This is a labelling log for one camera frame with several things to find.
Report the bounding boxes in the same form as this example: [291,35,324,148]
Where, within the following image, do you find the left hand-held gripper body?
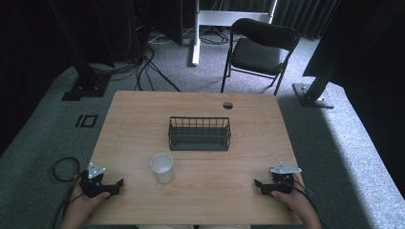
[78,162,112,198]

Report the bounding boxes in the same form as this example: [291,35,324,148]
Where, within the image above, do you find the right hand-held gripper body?
[267,161,303,196]

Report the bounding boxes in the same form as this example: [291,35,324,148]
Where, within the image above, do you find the person's left hand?
[67,177,111,225]

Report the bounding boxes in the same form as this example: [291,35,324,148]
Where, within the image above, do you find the person's right hand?
[270,189,316,221]

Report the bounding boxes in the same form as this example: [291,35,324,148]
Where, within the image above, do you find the white paper cup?
[149,152,176,184]

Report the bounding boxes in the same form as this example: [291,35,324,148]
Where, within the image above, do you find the black metal stand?
[47,0,112,102]
[291,47,343,110]

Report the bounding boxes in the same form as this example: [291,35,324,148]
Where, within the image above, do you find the black folding chair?
[220,17,301,96]

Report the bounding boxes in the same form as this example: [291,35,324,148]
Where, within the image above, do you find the dark curtain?
[272,0,342,40]

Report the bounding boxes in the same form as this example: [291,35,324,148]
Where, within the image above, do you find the black cabinet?
[152,0,185,48]

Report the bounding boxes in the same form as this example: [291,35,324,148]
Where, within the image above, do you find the right hand-held gripper cable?
[290,178,320,215]

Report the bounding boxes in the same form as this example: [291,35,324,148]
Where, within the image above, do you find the hand-held gripper cable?
[290,178,320,215]
[52,156,84,229]

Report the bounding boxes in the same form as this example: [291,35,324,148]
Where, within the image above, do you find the left hand-held gripper cable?
[52,156,84,229]

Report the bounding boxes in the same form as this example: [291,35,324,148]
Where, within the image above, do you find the dark wire basket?
[167,115,232,152]

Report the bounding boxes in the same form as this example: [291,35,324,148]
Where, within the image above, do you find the bundle of black floor cables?
[88,44,181,94]

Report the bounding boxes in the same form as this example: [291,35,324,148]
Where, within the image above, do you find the cables under white desk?
[200,28,231,46]

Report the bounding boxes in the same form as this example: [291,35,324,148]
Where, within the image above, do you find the white desk frame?
[190,0,279,67]

